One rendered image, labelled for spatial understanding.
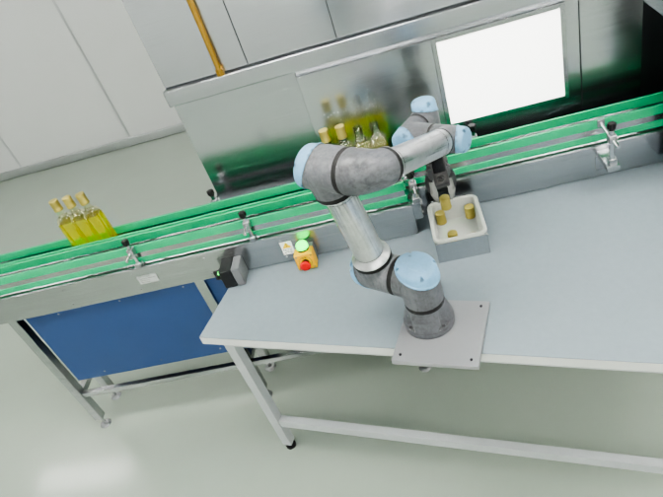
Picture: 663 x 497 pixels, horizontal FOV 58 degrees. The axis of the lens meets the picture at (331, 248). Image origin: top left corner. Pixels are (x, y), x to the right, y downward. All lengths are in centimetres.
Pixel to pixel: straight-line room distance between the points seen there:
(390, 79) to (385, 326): 86
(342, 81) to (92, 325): 144
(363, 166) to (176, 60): 104
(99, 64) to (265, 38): 369
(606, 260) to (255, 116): 128
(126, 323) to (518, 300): 158
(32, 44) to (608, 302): 507
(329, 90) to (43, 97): 420
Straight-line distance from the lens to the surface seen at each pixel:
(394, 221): 211
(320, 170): 141
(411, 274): 163
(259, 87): 221
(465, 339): 174
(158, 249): 231
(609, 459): 218
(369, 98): 217
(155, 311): 254
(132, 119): 586
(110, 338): 272
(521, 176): 220
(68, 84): 591
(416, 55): 213
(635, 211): 213
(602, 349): 172
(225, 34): 215
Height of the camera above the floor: 207
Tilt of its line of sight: 37 degrees down
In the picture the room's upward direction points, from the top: 21 degrees counter-clockwise
